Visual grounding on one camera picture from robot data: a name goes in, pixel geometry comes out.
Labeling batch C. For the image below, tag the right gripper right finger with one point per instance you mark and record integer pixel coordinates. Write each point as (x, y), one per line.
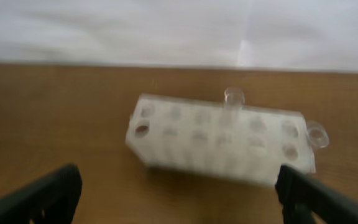
(309, 196)

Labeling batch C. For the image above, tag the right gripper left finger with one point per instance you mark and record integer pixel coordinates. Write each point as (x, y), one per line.
(48, 196)

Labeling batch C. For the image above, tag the clear test tube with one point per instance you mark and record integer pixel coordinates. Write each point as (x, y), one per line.
(317, 135)
(234, 97)

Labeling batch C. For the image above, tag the white test tube rack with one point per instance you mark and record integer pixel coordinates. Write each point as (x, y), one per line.
(216, 140)

